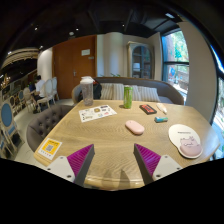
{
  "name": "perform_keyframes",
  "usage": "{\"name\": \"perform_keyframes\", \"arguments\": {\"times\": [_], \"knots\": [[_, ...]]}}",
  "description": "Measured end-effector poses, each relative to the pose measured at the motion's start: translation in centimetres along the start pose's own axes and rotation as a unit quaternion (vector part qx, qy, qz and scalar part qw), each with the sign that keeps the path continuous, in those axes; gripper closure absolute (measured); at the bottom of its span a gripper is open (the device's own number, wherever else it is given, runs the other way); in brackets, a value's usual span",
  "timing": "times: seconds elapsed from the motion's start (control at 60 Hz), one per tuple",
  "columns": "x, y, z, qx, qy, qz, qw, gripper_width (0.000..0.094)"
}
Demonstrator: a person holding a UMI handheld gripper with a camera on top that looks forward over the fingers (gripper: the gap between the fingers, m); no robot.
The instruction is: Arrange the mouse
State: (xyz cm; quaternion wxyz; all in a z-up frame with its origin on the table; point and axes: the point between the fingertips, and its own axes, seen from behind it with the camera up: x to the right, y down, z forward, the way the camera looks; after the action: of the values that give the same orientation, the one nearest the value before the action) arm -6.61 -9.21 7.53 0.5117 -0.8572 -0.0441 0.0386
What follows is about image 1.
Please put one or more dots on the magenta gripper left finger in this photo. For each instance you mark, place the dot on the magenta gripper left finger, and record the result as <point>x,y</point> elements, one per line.
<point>74,167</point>

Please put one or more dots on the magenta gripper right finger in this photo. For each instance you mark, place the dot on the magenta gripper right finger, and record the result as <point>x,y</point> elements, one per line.
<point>153,166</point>

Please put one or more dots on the pink computer mouse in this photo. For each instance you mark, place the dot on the pink computer mouse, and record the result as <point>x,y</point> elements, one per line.
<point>134,127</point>

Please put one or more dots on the white pink mouse pad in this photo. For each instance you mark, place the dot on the white pink mouse pad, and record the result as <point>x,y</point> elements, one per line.
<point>186,140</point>

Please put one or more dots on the yellow QR code card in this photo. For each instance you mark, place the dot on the yellow QR code card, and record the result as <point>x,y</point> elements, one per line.
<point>49,148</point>

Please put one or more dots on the teal small eraser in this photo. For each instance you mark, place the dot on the teal small eraser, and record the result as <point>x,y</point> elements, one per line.
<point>160,119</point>

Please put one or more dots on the grey tufted armchair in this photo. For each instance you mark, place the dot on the grey tufted armchair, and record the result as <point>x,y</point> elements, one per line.
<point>43,123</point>

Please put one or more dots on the black red flat box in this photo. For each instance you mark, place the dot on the black red flat box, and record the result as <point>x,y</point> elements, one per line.
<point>147,109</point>

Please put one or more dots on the white sticker sheet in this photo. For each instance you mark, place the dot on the white sticker sheet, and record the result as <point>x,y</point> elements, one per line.
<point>96,113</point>

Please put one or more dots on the white small tube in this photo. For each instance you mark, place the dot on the white small tube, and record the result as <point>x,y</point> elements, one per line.
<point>162,108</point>

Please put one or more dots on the grey sofa with cushions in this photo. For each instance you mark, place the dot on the grey sofa with cushions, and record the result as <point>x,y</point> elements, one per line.
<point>148,90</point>

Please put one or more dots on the green drink can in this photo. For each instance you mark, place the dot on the green drink can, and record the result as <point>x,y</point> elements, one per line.
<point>128,93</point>

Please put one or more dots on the black backpack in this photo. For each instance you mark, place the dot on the black backpack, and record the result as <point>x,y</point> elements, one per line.
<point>97,88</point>

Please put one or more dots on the blue white dining chair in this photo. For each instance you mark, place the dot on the blue white dining chair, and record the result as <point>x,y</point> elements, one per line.
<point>10,132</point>

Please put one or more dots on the clear plastic shaker bottle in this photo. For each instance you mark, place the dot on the clear plastic shaker bottle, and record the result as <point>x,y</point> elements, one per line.
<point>87,90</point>

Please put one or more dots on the seated person in white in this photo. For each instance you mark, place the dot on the seated person in white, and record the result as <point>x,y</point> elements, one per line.
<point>39,92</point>

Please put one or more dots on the wooden door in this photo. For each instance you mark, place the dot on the wooden door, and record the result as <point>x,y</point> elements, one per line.
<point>72,60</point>

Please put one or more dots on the white arched cabinet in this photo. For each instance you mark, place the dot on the white arched cabinet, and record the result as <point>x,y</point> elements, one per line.
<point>140,60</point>

